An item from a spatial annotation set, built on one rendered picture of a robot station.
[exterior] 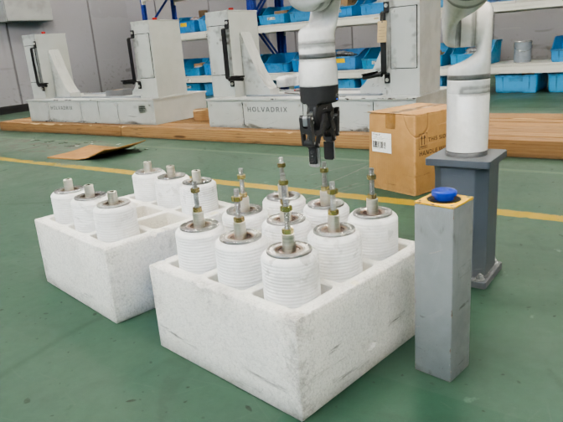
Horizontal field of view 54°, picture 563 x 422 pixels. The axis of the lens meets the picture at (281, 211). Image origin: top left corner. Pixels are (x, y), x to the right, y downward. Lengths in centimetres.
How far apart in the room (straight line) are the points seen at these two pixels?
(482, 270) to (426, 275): 44
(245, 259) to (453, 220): 35
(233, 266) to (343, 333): 22
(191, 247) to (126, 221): 29
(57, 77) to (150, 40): 135
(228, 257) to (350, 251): 21
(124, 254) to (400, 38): 212
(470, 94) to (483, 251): 36
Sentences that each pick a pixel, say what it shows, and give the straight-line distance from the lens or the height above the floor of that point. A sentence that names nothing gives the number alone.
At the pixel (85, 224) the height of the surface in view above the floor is 19.
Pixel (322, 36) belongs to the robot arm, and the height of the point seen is 58.
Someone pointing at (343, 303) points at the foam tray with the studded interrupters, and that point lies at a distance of 93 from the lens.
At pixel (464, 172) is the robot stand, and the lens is 131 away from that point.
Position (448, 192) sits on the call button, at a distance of 92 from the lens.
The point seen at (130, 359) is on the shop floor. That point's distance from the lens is 118.
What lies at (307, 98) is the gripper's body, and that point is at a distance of 108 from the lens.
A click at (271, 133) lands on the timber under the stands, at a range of 335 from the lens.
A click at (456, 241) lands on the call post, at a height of 26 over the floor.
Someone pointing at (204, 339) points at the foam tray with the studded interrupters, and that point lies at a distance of 105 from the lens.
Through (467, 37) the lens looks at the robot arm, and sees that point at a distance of 130.
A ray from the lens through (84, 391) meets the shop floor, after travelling 112.
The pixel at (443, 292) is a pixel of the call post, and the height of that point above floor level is 17.
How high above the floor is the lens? 58
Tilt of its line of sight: 17 degrees down
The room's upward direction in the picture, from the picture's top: 4 degrees counter-clockwise
